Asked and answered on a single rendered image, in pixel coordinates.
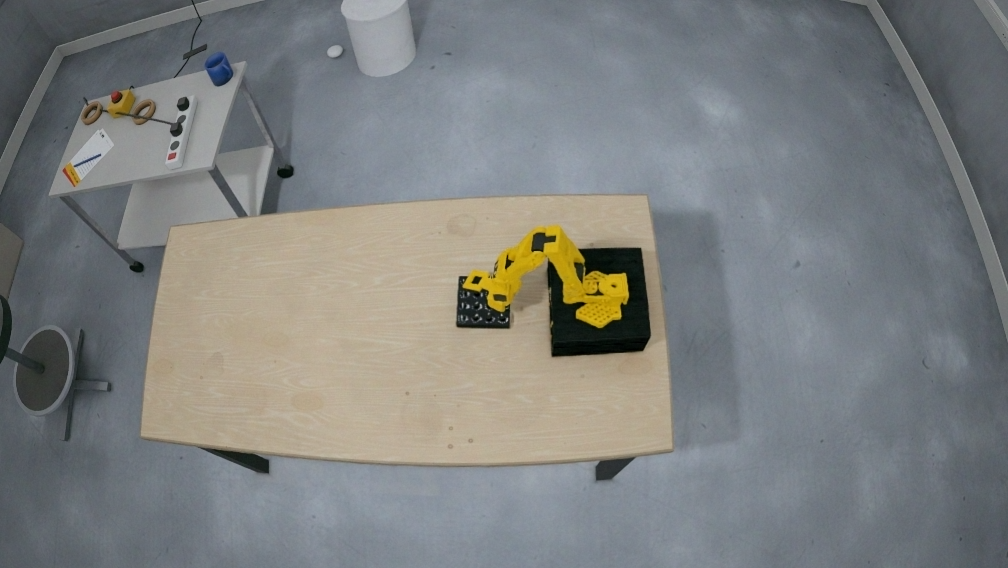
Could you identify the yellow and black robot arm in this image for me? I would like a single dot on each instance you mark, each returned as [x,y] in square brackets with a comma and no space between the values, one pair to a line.
[553,243]

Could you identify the black control panel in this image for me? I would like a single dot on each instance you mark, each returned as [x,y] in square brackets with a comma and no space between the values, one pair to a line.
[474,303]

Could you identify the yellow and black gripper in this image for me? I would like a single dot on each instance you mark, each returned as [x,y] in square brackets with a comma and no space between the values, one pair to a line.
[479,279]

